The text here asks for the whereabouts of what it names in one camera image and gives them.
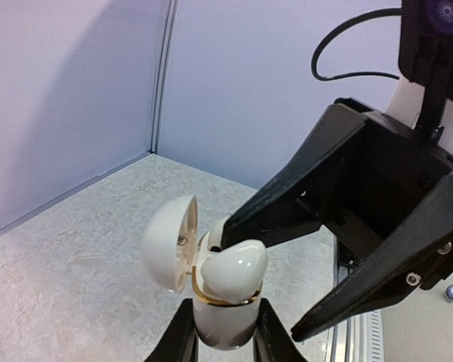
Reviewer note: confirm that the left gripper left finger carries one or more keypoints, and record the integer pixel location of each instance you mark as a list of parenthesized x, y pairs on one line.
[(179, 343)]

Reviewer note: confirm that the white charging case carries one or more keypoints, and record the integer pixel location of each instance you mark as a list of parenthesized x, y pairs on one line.
[(171, 252)]

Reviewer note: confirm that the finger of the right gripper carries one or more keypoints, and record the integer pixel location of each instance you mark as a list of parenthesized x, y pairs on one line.
[(304, 194), (422, 245)]

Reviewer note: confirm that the white stem earbud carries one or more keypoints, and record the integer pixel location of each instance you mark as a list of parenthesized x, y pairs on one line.
[(215, 237), (236, 273)]

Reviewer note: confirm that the left aluminium corner post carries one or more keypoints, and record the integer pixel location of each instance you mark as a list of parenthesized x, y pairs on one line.
[(161, 75)]

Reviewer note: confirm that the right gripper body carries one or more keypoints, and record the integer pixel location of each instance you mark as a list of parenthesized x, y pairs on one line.
[(386, 182)]

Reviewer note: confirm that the aluminium front rail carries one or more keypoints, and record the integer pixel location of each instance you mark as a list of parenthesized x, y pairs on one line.
[(358, 338)]

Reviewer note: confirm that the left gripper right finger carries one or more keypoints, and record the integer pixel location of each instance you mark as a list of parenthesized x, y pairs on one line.
[(271, 342)]

